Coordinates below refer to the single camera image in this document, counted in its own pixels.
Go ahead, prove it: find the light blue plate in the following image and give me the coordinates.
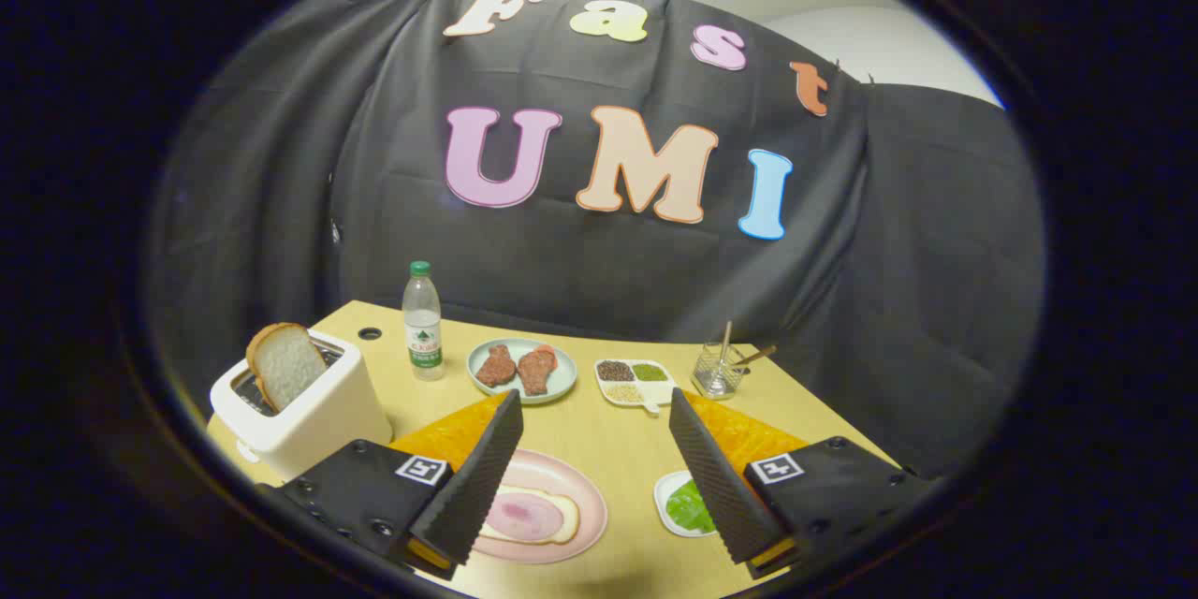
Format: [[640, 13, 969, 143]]
[[466, 338, 579, 406]]

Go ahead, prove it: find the pink plate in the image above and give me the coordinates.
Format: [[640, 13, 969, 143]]
[[473, 448, 609, 565]]

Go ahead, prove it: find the green lettuce leaf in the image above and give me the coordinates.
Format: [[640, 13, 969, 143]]
[[665, 479, 717, 534]]

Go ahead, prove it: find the black backdrop cloth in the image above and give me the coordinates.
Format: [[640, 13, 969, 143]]
[[145, 0, 1046, 478]]

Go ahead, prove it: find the toast slice on plate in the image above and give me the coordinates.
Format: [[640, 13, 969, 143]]
[[479, 487, 581, 546]]

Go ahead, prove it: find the small white dish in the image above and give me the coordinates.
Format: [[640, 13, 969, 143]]
[[653, 470, 720, 539]]

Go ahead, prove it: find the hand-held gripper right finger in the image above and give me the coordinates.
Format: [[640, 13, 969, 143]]
[[667, 387, 940, 581]]

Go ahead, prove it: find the clear glass cup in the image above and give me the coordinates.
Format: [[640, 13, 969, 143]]
[[691, 342, 747, 401]]

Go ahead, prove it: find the pink ham slice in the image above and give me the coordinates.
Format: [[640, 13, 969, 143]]
[[489, 492, 564, 542]]

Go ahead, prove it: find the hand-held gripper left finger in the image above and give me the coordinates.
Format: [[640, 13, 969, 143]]
[[255, 388, 525, 581]]

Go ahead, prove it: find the brown meat piece red tip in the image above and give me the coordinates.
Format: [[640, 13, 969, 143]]
[[517, 344, 560, 397]]

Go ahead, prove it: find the clear water bottle green cap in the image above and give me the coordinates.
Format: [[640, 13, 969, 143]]
[[402, 260, 446, 382]]

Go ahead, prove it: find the brown-crust bread slice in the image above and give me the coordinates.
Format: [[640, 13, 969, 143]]
[[245, 322, 329, 413]]

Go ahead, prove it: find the white divided condiment dish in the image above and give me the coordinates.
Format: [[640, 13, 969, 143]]
[[594, 358, 677, 415]]

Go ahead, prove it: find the white toaster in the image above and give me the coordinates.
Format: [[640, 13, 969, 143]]
[[208, 328, 394, 485]]

